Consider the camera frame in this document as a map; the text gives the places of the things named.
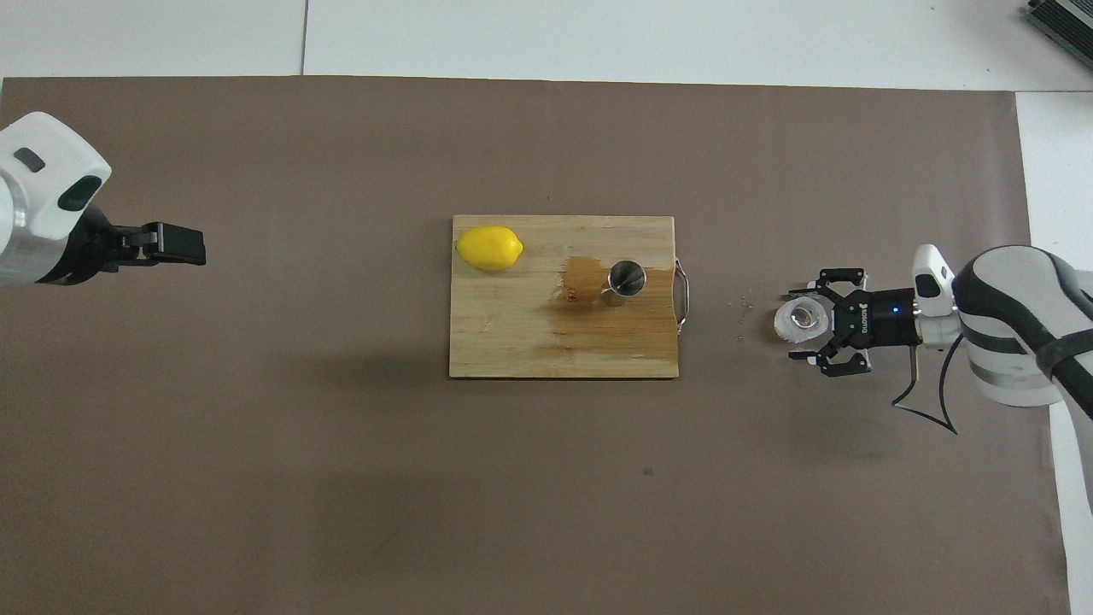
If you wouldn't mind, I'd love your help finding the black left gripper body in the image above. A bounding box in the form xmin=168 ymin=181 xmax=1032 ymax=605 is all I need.
xmin=56 ymin=209 xmax=129 ymax=283

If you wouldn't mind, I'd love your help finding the steel double jigger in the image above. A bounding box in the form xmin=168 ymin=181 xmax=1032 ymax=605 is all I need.
xmin=600 ymin=260 xmax=647 ymax=307

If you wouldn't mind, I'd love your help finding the wooden cutting board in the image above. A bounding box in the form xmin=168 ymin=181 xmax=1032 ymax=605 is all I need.
xmin=449 ymin=214 xmax=691 ymax=380

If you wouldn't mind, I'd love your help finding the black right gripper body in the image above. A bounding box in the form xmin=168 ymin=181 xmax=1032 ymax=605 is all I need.
xmin=833 ymin=290 xmax=923 ymax=349

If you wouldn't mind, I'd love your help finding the yellow lemon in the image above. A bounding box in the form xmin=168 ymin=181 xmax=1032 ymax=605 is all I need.
xmin=455 ymin=225 xmax=524 ymax=272

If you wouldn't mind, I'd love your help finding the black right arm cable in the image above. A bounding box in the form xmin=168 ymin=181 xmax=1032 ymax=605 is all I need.
xmin=892 ymin=335 xmax=967 ymax=436

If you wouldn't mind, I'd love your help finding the small clear glass cup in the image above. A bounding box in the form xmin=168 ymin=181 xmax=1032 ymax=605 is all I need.
xmin=774 ymin=295 xmax=831 ymax=344

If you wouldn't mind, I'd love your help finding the black ribbed device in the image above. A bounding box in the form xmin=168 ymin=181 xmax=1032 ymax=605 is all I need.
xmin=1025 ymin=0 xmax=1093 ymax=73

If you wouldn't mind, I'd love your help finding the brown paper table mat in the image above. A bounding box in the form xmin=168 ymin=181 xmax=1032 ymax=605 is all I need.
xmin=0 ymin=75 xmax=1073 ymax=615

